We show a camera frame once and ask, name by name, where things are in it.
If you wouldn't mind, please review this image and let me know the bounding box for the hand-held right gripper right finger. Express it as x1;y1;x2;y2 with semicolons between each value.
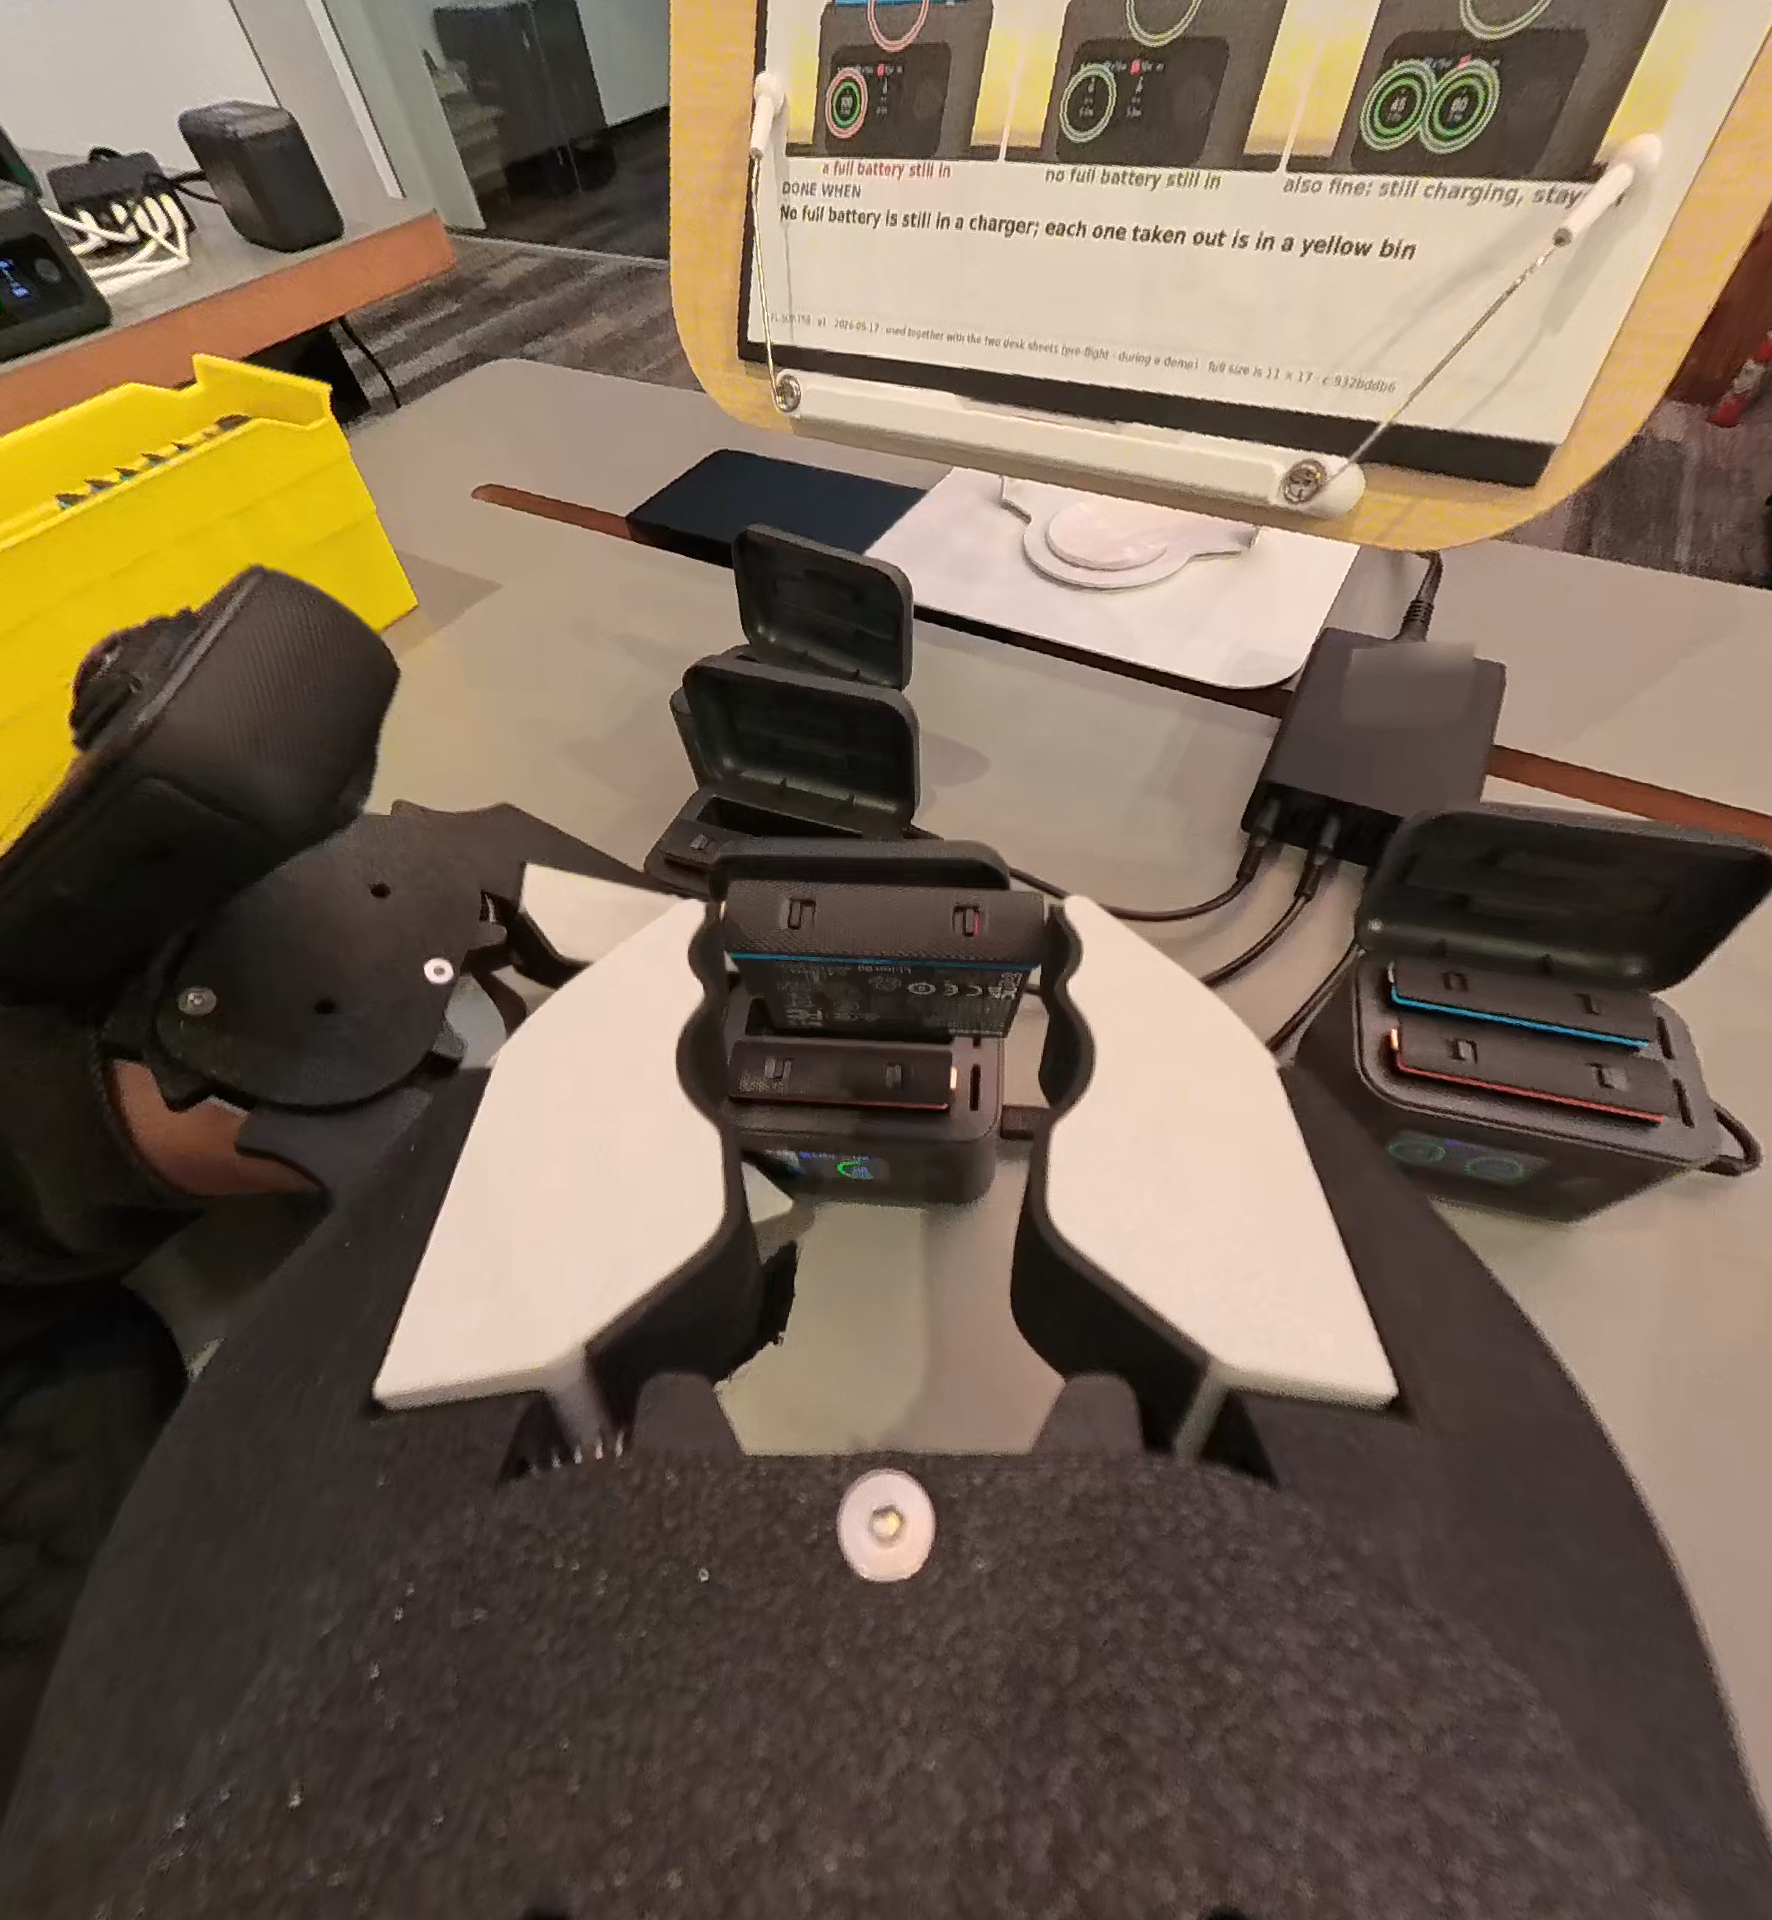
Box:
1013;895;1404;1413

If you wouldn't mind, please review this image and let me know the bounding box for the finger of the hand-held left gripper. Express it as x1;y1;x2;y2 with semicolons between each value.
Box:
513;865;715;978

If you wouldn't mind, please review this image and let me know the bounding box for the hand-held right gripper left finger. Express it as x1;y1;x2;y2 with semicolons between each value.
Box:
372;895;753;1413

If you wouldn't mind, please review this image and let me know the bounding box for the yellow plastic bin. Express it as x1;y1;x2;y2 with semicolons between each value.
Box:
0;355;426;920

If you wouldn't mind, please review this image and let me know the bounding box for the black battery charger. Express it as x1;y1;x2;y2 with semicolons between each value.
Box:
686;847;1086;1213
1301;806;1772;1221
672;653;927;890
731;527;920;724

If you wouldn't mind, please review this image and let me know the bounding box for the red-edged black battery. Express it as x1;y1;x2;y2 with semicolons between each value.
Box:
1379;1020;1673;1132
730;1032;984;1120

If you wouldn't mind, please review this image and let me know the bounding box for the black usb hub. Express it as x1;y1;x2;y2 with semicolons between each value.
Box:
1243;630;1514;859

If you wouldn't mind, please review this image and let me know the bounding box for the person's left forearm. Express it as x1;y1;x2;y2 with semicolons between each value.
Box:
0;1000;236;1297

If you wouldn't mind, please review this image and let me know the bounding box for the row of black batteries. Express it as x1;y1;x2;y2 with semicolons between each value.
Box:
3;406;275;531

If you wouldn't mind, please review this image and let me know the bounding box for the person's left hand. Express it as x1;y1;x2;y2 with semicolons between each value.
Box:
113;1065;338;1207

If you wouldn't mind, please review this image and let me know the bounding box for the grey charger green display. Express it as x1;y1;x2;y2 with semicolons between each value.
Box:
0;182;117;371

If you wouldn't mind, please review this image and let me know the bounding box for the small black cube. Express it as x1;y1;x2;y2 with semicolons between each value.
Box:
179;100;352;260

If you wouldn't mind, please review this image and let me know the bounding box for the white stand base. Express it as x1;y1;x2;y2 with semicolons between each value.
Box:
879;466;1367;689

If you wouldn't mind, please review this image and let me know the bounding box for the black honeycomb pad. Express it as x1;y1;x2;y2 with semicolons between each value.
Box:
0;1291;204;1920

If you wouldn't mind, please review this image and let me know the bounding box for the wooden sign board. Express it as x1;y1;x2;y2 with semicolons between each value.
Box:
668;0;1772;560

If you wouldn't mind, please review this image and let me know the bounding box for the thin metal wire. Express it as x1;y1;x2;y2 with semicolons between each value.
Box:
1331;136;1673;501

